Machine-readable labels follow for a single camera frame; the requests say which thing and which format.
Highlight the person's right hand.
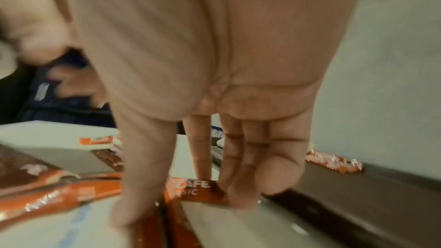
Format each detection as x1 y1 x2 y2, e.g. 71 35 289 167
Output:
65 0 375 227

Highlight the dark brown tray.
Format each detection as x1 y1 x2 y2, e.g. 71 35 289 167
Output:
209 143 441 248

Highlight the person's left hand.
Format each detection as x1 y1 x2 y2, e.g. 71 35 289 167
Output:
0 0 108 107

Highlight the dark blue metal locker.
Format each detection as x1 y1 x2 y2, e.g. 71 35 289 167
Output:
13 48 116 128

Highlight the pile of red coffee sticks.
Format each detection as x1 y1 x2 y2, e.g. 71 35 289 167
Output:
0 135 198 248

